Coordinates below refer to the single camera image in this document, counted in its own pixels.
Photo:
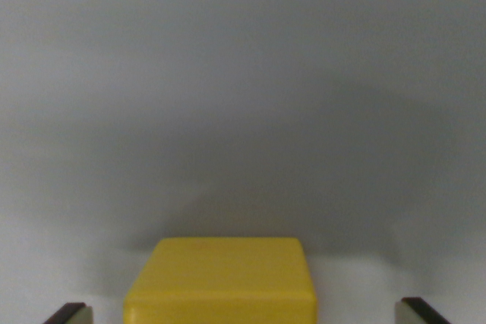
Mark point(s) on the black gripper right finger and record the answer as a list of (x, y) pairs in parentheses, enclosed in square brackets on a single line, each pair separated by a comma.
[(412, 314)]

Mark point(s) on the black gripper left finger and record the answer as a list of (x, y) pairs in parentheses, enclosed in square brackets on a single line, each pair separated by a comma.
[(72, 315)]

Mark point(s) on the yellow cube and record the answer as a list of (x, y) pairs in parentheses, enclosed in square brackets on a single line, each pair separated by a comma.
[(222, 282)]

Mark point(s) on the grey plastic bin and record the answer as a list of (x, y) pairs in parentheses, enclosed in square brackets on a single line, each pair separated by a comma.
[(243, 92)]

